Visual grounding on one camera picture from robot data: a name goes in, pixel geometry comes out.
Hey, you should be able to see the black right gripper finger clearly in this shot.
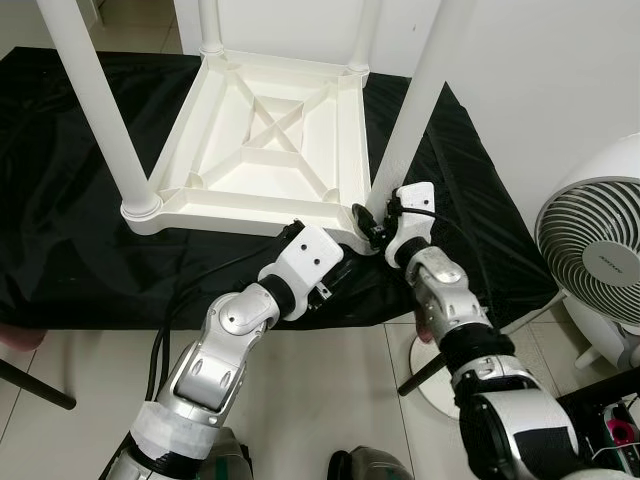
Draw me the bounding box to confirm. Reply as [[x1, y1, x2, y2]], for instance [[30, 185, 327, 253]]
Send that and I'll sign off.
[[352, 203, 386, 247]]

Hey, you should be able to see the white plastic table top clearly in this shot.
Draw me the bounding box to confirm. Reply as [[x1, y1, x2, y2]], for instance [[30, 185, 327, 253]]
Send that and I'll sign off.
[[120, 48, 379, 246]]

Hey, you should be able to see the white plastic table leg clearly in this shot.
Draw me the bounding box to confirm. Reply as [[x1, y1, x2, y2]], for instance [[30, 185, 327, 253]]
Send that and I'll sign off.
[[198, 0, 224, 56], [370, 0, 476, 216], [347, 0, 383, 76], [38, 0, 161, 223]]

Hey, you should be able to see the dark robot right foot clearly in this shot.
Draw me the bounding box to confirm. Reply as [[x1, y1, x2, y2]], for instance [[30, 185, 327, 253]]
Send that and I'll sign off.
[[330, 450, 413, 480]]

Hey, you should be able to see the dark robot foot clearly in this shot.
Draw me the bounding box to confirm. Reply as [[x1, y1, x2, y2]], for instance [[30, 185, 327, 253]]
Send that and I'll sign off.
[[330, 450, 413, 480], [195, 430, 253, 480]]

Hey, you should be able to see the dark robot left foot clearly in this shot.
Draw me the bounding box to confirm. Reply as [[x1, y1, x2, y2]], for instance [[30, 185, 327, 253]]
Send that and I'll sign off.
[[195, 430, 253, 480]]

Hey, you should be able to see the white round floor fan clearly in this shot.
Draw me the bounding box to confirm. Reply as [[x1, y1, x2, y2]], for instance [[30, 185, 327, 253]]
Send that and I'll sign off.
[[535, 133, 640, 371]]

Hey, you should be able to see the black tablecloth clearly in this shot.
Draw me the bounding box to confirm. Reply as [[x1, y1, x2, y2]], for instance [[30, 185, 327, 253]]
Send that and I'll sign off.
[[0, 45, 559, 331]]

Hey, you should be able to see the black floor stand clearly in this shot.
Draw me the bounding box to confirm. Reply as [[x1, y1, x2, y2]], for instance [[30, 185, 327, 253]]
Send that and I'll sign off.
[[558, 370, 640, 480]]

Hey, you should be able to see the pink round reel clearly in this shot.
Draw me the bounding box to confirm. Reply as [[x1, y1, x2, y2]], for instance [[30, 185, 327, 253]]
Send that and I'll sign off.
[[607, 418, 635, 446]]

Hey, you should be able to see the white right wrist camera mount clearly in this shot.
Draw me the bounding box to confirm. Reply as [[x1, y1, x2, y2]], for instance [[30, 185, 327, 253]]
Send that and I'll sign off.
[[385, 183, 437, 269]]

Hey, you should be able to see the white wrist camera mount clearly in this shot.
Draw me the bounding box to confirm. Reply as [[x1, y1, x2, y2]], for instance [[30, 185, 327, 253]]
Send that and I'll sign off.
[[385, 183, 437, 269], [258, 225, 344, 319]]

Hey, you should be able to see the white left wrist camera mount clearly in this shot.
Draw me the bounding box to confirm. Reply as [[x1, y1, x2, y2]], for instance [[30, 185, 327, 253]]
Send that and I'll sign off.
[[258, 225, 344, 319]]

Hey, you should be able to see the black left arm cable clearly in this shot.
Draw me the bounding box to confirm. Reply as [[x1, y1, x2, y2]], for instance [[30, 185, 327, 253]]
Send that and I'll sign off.
[[148, 218, 306, 401]]

